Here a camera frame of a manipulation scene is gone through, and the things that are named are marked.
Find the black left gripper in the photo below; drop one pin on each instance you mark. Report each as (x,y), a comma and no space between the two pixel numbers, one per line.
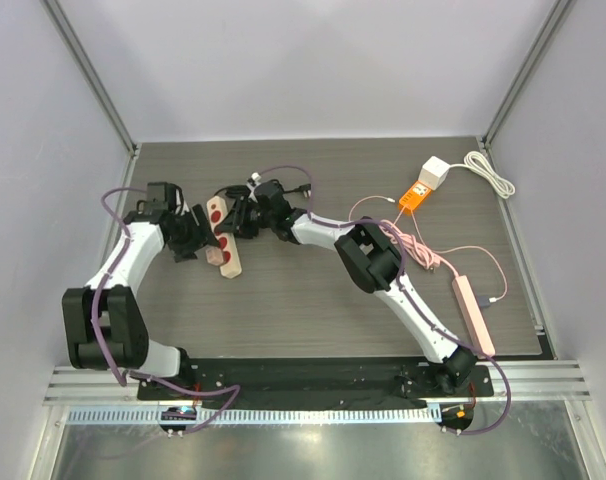
(201,233)

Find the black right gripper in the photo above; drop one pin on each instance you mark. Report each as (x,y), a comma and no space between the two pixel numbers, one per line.
(241,218)

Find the beige red power strip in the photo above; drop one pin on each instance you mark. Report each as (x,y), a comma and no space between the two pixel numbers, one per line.
(217,211)

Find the pink plug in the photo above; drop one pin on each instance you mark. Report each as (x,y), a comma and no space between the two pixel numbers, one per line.
(214,256)

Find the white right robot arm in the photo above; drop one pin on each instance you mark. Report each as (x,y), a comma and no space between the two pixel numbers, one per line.
(374,264)

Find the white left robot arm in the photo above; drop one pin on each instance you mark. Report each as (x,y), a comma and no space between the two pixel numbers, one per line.
(104,326)

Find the white cube socket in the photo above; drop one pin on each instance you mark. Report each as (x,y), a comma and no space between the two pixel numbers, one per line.
(433,172)

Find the orange power adapter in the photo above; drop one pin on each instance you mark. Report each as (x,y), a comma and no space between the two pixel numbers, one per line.
(413,198)

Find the pink power strip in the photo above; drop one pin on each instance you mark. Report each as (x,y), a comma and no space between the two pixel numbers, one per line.
(472,315)

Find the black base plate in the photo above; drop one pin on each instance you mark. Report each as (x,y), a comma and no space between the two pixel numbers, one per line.
(412,376)

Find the white slotted cable duct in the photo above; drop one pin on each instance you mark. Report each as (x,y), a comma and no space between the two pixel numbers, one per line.
(165,415)

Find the aluminium front rail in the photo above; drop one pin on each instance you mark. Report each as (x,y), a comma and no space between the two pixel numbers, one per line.
(521,380)

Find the left aluminium frame post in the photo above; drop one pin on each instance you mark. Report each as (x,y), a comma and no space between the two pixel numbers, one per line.
(73,43)

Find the aluminium frame post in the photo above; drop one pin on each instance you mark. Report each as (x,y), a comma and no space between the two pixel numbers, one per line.
(73,43)
(535,54)

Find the right aluminium frame post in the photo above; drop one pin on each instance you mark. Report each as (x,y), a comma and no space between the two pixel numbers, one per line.
(535,54)

